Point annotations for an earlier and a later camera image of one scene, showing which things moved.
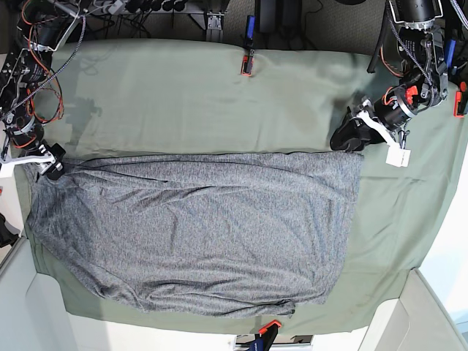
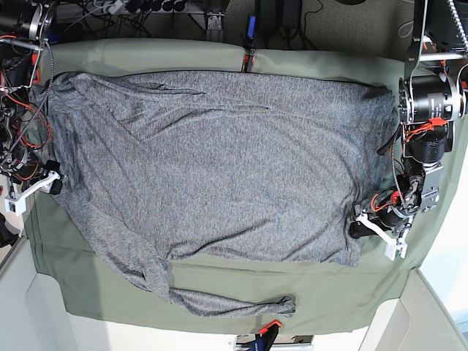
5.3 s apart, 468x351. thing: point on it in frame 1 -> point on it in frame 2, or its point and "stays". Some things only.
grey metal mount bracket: [214, 21] stays
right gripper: [392, 112] -> [394, 210]
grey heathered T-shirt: [200, 233] stays
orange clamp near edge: [265, 336] stays
